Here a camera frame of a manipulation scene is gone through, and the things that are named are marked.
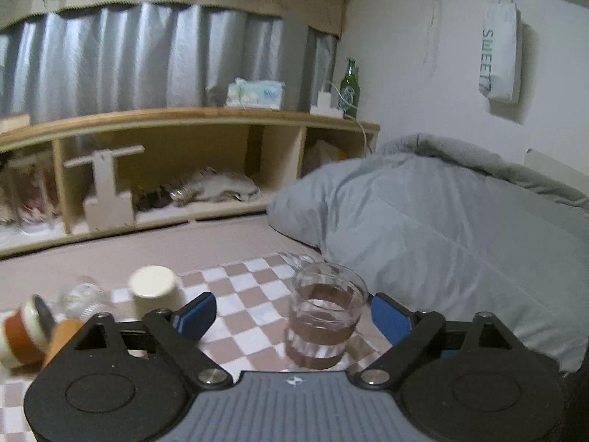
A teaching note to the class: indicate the green glass bottle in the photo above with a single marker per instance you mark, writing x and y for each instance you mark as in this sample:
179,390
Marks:
349,87

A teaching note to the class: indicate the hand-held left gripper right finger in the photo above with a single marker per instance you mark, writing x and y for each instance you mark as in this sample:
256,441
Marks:
389,320

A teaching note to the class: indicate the grey curtain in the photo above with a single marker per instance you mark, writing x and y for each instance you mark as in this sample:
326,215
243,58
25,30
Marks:
138,55

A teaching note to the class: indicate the grey duvet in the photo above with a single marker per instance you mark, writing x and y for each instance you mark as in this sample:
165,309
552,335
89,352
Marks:
437,221

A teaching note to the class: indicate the wooden stand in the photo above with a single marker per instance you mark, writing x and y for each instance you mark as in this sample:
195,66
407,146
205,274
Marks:
108,193

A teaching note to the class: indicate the plain orange cup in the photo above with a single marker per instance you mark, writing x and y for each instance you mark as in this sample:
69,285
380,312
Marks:
64,336

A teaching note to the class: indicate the clear ribbed glass cup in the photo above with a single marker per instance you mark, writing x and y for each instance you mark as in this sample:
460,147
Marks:
85,299

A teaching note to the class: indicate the dark small object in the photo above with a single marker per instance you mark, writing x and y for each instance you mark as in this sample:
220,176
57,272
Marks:
154,199

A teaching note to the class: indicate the tissue pack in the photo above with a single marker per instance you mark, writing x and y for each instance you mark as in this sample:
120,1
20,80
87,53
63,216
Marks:
255,93

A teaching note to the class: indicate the wooden shelf unit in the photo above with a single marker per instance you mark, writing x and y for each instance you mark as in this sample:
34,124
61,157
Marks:
184,117

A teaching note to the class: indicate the small wooden box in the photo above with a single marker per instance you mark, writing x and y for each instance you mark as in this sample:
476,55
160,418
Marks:
14,124

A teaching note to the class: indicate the white paper bag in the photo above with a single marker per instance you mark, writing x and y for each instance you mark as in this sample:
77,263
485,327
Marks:
499,55

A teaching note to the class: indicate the glass jars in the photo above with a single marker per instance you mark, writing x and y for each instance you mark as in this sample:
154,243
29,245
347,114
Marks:
32,193

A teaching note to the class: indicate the orange and white cup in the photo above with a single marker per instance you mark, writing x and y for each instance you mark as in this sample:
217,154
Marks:
20,338

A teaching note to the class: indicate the checkered mat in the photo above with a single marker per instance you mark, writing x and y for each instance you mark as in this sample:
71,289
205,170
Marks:
244,292

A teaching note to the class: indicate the white charger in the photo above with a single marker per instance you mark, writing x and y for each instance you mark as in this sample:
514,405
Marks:
326,105

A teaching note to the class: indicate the beige paper bag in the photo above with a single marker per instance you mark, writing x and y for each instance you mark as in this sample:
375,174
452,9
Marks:
324,154

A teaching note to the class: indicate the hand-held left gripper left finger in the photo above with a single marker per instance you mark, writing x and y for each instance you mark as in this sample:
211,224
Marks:
198,316

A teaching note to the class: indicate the cream ceramic cup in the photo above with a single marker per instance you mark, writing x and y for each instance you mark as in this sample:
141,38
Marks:
154,290

